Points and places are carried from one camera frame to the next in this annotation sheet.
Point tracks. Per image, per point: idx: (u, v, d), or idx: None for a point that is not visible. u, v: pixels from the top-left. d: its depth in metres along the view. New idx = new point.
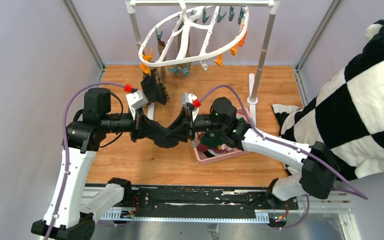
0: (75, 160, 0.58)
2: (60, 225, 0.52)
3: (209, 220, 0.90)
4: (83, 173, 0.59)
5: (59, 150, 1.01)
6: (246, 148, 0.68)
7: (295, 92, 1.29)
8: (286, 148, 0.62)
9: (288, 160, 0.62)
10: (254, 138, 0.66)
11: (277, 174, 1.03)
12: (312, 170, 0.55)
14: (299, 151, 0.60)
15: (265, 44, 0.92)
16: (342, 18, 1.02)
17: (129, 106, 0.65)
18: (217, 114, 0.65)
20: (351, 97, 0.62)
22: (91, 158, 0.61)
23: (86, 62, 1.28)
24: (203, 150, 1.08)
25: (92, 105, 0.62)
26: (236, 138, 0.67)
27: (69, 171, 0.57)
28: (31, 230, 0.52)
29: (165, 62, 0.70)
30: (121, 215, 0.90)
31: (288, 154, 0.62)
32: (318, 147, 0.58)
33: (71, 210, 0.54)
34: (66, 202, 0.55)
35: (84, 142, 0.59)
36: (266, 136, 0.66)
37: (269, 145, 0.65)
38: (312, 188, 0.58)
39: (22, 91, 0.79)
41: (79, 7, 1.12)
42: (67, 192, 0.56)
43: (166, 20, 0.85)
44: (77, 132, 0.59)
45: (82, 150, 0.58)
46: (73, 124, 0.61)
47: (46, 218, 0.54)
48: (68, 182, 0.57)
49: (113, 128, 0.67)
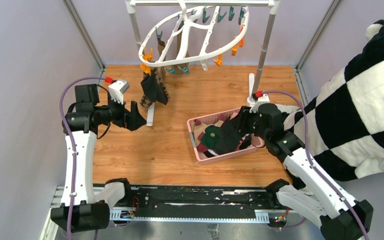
0: (81, 140, 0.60)
2: (81, 202, 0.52)
3: (209, 219, 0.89)
4: (90, 153, 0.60)
5: (60, 150, 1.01)
6: (287, 163, 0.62)
7: (295, 92, 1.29)
8: (330, 190, 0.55)
9: (324, 199, 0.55)
10: (302, 161, 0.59)
11: (278, 174, 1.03)
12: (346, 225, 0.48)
14: (342, 200, 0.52)
15: (265, 44, 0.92)
16: (342, 18, 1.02)
17: (116, 91, 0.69)
18: (261, 114, 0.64)
20: (351, 97, 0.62)
22: (94, 139, 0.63)
23: (86, 62, 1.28)
24: (203, 150, 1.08)
25: (84, 95, 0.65)
26: (282, 147, 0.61)
27: (76, 151, 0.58)
28: (50, 215, 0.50)
29: (165, 62, 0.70)
30: (121, 215, 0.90)
31: (329, 196, 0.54)
32: (363, 206, 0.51)
33: (87, 187, 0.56)
34: (81, 179, 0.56)
35: (85, 124, 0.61)
36: (315, 165, 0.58)
37: (314, 176, 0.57)
38: (332, 233, 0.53)
39: (22, 91, 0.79)
41: (79, 7, 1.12)
42: (79, 171, 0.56)
43: (166, 20, 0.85)
44: (76, 118, 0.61)
45: (85, 130, 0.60)
46: (70, 113, 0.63)
47: (64, 201, 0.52)
48: (78, 160, 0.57)
49: (107, 117, 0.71)
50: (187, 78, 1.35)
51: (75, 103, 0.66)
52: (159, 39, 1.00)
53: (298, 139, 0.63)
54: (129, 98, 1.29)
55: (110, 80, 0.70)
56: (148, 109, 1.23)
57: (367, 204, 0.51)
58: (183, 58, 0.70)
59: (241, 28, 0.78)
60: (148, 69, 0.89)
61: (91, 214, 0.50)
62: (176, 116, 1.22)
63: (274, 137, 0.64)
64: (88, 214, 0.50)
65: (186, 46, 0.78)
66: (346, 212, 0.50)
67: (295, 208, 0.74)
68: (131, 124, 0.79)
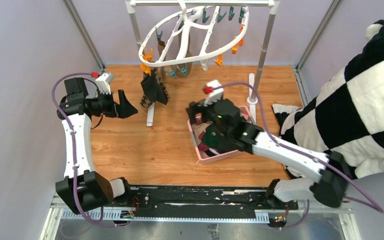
0: (78, 121, 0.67)
2: (83, 171, 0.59)
3: (209, 220, 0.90)
4: (87, 131, 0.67)
5: (59, 150, 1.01)
6: (256, 152, 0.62)
7: (295, 92, 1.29)
8: (303, 157, 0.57)
9: (303, 169, 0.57)
10: (266, 143, 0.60)
11: (277, 174, 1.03)
12: (327, 176, 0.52)
14: (316, 161, 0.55)
15: (265, 44, 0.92)
16: (342, 18, 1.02)
17: (103, 81, 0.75)
18: (220, 116, 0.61)
20: (351, 97, 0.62)
22: (89, 123, 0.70)
23: (86, 62, 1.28)
24: (204, 149, 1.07)
25: (73, 87, 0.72)
26: (245, 141, 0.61)
27: (74, 130, 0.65)
28: (56, 189, 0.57)
29: (165, 63, 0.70)
30: (121, 215, 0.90)
31: (304, 163, 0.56)
32: (335, 158, 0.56)
33: (88, 159, 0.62)
34: (82, 153, 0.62)
35: (79, 108, 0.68)
36: (280, 141, 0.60)
37: (283, 151, 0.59)
38: (326, 198, 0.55)
39: (22, 91, 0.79)
41: (79, 7, 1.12)
42: (79, 146, 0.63)
43: (166, 20, 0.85)
44: (70, 105, 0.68)
45: (80, 113, 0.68)
46: (63, 103, 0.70)
47: (68, 174, 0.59)
48: (78, 137, 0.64)
49: (97, 108, 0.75)
50: (187, 78, 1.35)
51: (66, 96, 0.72)
52: (159, 39, 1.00)
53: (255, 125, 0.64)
54: (129, 98, 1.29)
55: (96, 74, 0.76)
56: (148, 109, 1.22)
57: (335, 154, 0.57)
58: (183, 58, 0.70)
59: (241, 28, 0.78)
60: (148, 69, 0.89)
61: (96, 181, 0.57)
62: (176, 116, 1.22)
63: (237, 134, 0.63)
64: (93, 182, 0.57)
65: (185, 46, 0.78)
66: (324, 168, 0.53)
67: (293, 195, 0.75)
68: (122, 112, 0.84)
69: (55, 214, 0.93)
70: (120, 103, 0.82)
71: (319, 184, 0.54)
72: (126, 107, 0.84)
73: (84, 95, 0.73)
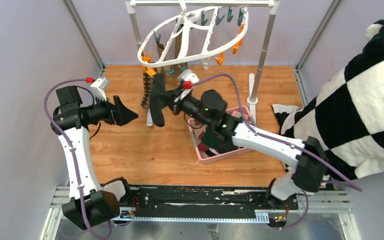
0: (76, 136, 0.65)
2: (89, 191, 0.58)
3: (209, 220, 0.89)
4: (86, 145, 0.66)
5: (59, 150, 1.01)
6: (236, 143, 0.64)
7: (295, 92, 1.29)
8: (280, 144, 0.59)
9: (282, 156, 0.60)
10: (245, 133, 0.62)
11: (277, 174, 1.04)
12: (307, 166, 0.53)
14: (293, 147, 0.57)
15: (265, 45, 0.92)
16: (342, 18, 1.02)
17: (96, 88, 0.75)
18: (207, 109, 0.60)
20: (351, 97, 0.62)
22: (86, 134, 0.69)
23: (86, 62, 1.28)
24: (204, 149, 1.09)
25: (67, 97, 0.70)
26: (226, 134, 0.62)
27: (74, 146, 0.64)
28: (63, 210, 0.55)
29: (167, 62, 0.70)
30: (121, 215, 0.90)
31: (282, 150, 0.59)
32: (310, 143, 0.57)
33: (92, 178, 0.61)
34: (85, 172, 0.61)
35: (76, 120, 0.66)
36: (258, 131, 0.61)
37: (261, 140, 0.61)
38: (307, 184, 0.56)
39: (22, 91, 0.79)
41: (79, 7, 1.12)
42: (82, 164, 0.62)
43: (164, 24, 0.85)
44: (64, 117, 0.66)
45: (77, 126, 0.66)
46: (57, 115, 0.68)
47: (74, 194, 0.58)
48: (79, 155, 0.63)
49: (92, 117, 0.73)
50: None
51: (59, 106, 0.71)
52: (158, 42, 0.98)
53: (234, 117, 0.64)
54: (130, 98, 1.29)
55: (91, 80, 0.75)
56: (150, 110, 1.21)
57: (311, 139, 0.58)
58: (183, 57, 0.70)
59: (243, 27, 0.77)
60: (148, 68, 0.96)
61: (103, 199, 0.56)
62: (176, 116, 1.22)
63: (218, 127, 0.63)
64: (101, 201, 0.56)
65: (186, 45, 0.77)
66: (300, 155, 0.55)
67: (288, 191, 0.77)
68: (119, 118, 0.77)
69: (55, 214, 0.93)
70: (116, 109, 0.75)
71: (297, 171, 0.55)
72: (123, 114, 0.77)
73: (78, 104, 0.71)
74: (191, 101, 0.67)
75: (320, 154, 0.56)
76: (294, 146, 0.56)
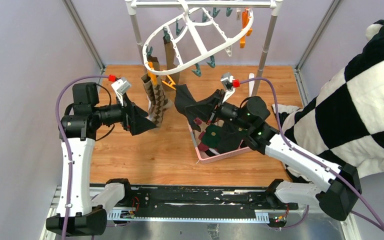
0: (78, 149, 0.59)
2: (75, 214, 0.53)
3: (209, 220, 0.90)
4: (86, 160, 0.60)
5: (59, 150, 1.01)
6: (268, 153, 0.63)
7: (295, 92, 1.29)
8: (314, 164, 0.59)
9: (312, 175, 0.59)
10: (280, 145, 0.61)
11: (277, 174, 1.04)
12: (338, 193, 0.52)
14: (328, 171, 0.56)
15: (266, 45, 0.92)
16: (342, 18, 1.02)
17: (115, 91, 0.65)
18: (249, 115, 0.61)
20: (351, 97, 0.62)
22: (91, 145, 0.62)
23: (86, 63, 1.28)
24: (204, 149, 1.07)
25: (82, 97, 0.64)
26: (260, 141, 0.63)
27: (73, 160, 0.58)
28: (46, 225, 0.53)
29: (189, 62, 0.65)
30: (121, 215, 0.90)
31: (316, 170, 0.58)
32: (347, 170, 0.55)
33: (83, 199, 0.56)
34: (76, 190, 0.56)
35: (82, 130, 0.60)
36: (294, 146, 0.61)
37: (295, 155, 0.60)
38: (332, 209, 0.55)
39: (22, 91, 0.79)
41: (79, 8, 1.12)
42: (75, 182, 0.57)
43: (154, 35, 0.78)
44: (72, 123, 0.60)
45: (82, 138, 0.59)
46: (67, 116, 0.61)
47: (60, 211, 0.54)
48: (74, 171, 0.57)
49: (104, 120, 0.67)
50: (187, 78, 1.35)
51: (74, 104, 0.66)
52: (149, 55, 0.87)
53: (271, 127, 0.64)
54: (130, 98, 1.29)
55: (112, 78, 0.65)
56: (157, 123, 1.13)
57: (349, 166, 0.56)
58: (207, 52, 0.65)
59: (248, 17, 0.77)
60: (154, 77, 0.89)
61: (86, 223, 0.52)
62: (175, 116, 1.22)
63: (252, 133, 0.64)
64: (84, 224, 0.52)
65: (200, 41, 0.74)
66: (335, 181, 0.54)
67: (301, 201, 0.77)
68: (133, 128, 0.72)
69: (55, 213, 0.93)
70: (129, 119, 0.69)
71: (325, 195, 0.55)
72: (137, 123, 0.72)
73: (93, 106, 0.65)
74: (229, 107, 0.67)
75: (354, 184, 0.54)
76: (330, 170, 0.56)
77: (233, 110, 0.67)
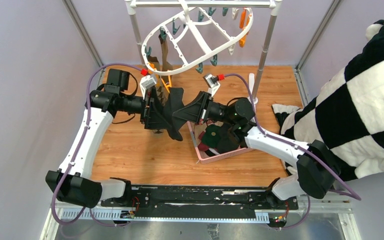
0: (96, 117, 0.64)
2: (74, 173, 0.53)
3: (209, 220, 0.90)
4: (101, 131, 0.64)
5: (59, 149, 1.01)
6: (250, 145, 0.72)
7: (295, 92, 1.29)
8: (285, 145, 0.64)
9: (285, 156, 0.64)
10: (256, 134, 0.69)
11: (278, 174, 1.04)
12: (307, 166, 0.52)
14: (296, 147, 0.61)
15: (265, 45, 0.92)
16: (342, 18, 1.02)
17: (140, 83, 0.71)
18: (236, 114, 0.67)
20: (351, 97, 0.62)
22: (108, 120, 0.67)
23: (86, 63, 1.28)
24: (204, 149, 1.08)
25: (114, 79, 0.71)
26: (241, 136, 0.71)
27: (89, 125, 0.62)
28: (46, 177, 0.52)
29: (196, 60, 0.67)
30: (121, 215, 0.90)
31: (286, 150, 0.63)
32: (315, 145, 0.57)
33: (86, 162, 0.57)
34: (82, 153, 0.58)
35: (104, 104, 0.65)
36: (268, 133, 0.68)
37: (270, 141, 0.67)
38: (309, 188, 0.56)
39: (22, 91, 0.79)
41: (79, 8, 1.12)
42: (84, 146, 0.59)
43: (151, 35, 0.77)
44: (98, 97, 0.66)
45: (103, 109, 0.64)
46: (97, 91, 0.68)
47: (61, 167, 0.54)
48: (87, 135, 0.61)
49: (124, 107, 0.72)
50: (187, 78, 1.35)
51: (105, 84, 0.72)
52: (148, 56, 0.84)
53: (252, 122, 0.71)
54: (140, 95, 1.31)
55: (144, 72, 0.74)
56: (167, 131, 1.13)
57: (317, 142, 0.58)
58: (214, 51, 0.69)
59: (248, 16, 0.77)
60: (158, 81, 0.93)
61: (79, 187, 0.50)
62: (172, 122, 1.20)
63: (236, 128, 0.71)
64: (77, 186, 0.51)
65: (203, 41, 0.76)
66: (302, 155, 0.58)
67: (293, 193, 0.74)
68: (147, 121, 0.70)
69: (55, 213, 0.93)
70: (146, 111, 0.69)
71: (298, 170, 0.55)
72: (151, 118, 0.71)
73: (121, 89, 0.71)
74: (216, 106, 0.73)
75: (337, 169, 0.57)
76: (297, 146, 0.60)
77: (219, 108, 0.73)
